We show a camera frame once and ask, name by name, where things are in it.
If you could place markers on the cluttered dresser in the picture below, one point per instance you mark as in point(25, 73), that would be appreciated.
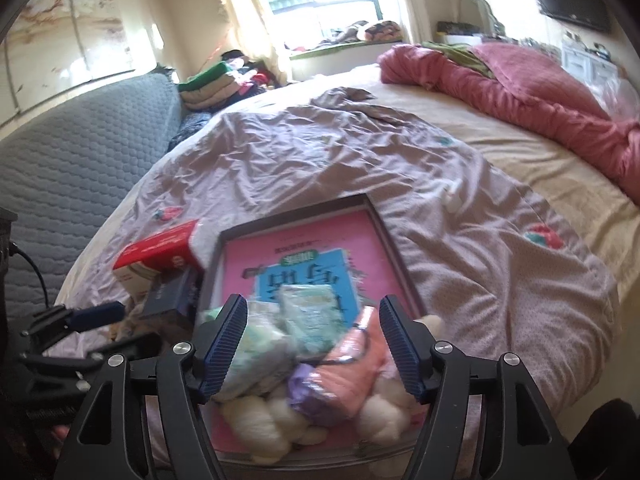
point(460, 27)

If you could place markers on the clear plastic bag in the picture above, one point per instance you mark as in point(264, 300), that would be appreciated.
point(615, 95)

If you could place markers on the lilac printed blanket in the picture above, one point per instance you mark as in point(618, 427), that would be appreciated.
point(350, 160)

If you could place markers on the dark patterned cloth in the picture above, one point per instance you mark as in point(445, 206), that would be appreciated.
point(192, 127)

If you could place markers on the dark blue box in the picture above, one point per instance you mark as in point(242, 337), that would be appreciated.
point(170, 295)

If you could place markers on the pale green tissue packet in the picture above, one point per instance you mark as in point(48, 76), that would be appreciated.
point(310, 315)

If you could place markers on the white drawer cabinet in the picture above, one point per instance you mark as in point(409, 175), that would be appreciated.
point(585, 62)

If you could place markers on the green soft packet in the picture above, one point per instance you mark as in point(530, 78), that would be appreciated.
point(210, 316)

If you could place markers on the pink comforter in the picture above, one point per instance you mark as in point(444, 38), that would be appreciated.
point(525, 90)

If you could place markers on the pink picture book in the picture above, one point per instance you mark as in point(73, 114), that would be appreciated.
point(300, 245)

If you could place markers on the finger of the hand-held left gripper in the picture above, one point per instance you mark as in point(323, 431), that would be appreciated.
point(95, 314)
point(135, 347)

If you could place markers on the cream curtain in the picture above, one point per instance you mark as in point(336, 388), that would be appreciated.
point(420, 0)
point(250, 20)

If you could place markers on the clothes heap on windowsill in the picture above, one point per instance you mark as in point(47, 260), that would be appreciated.
point(380, 30)

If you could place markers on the purple packet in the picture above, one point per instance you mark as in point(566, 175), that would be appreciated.
point(305, 385)

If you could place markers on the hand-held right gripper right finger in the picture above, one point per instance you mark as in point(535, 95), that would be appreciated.
point(402, 350)

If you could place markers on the grey quilted headboard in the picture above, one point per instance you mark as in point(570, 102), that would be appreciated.
point(75, 160)

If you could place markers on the wall painting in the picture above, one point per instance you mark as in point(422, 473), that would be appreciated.
point(60, 35)

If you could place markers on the cream plush toy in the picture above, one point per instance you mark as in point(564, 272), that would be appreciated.
point(270, 420)

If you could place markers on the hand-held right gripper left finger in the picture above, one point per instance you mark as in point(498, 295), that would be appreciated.
point(225, 345)

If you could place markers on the cream bed sheet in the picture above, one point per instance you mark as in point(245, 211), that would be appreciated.
point(550, 190)

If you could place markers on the red white cardboard box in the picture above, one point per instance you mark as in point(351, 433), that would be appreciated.
point(160, 250)

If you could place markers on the white floral scrunchie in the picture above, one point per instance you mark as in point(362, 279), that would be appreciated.
point(260, 355)

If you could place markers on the pile of folded clothes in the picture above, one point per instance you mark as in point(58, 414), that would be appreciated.
point(210, 82)

